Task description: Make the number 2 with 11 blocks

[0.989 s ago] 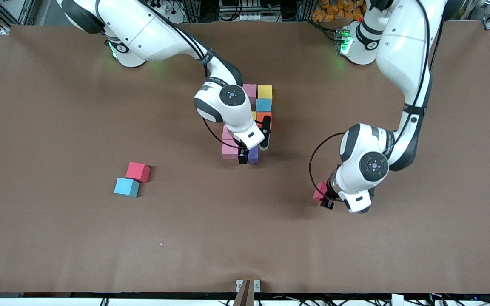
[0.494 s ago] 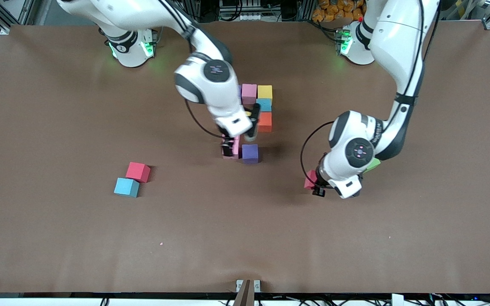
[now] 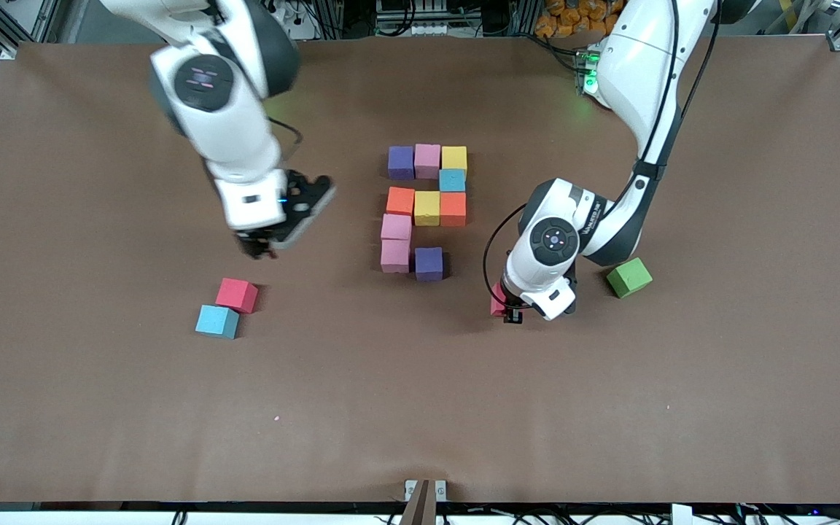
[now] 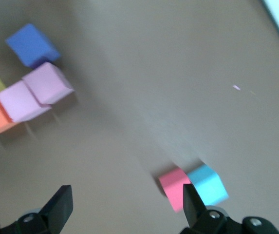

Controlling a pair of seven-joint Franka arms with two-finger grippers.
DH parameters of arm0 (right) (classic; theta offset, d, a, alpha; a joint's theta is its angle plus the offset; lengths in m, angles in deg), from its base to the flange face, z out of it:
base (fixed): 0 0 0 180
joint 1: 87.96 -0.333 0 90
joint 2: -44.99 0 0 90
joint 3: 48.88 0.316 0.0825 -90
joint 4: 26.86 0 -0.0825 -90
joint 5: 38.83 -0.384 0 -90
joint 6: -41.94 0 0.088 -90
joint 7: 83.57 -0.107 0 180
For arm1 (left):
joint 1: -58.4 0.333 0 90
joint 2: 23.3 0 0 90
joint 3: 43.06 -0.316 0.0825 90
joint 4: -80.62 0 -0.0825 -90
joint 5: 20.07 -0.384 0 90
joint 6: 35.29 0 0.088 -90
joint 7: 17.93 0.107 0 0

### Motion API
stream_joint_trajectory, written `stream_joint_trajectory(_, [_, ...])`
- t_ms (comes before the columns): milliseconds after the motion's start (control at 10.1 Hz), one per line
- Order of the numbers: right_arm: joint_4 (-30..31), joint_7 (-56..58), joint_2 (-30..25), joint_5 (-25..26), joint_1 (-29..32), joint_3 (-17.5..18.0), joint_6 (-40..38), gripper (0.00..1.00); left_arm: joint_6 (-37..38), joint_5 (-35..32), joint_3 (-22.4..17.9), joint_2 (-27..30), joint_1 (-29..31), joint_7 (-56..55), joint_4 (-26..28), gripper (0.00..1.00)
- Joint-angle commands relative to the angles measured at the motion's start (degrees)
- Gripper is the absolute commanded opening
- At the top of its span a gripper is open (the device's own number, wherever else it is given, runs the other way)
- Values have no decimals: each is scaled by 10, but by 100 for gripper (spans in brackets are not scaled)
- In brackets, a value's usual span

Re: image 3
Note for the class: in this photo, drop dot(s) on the red foam cube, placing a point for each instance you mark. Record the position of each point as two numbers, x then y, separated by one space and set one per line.
235 294
496 302

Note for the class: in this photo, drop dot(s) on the white equipment box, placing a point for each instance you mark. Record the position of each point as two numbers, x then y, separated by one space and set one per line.
427 29

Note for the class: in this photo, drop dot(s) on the pink foam cube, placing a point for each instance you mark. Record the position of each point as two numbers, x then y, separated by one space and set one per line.
427 160
396 226
395 255

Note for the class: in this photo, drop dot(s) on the metal bracket with post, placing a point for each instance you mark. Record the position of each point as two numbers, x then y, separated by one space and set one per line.
420 503

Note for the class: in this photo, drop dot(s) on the blue foam cube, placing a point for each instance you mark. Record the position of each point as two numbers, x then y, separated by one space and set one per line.
452 180
216 319

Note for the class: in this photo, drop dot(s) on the orange packets pile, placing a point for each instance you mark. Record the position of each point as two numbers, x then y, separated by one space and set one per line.
566 18

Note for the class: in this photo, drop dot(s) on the orange foam cube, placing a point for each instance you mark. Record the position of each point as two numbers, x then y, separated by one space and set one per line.
453 208
400 200

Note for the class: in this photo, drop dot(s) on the white table edge rail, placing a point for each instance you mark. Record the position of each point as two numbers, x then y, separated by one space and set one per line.
63 519

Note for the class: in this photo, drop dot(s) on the purple foam cube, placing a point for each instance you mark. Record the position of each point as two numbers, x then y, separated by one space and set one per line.
401 162
429 262

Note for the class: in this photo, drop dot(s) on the green foam cube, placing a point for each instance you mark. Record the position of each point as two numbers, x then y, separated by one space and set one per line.
629 277

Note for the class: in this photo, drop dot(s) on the yellow foam cube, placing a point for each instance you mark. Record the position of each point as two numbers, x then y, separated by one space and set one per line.
454 157
427 208

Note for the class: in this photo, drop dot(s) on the brown table cover sheet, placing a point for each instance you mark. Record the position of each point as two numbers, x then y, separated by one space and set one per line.
391 364

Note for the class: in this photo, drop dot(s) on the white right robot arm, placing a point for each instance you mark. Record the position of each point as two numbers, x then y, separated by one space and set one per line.
223 117

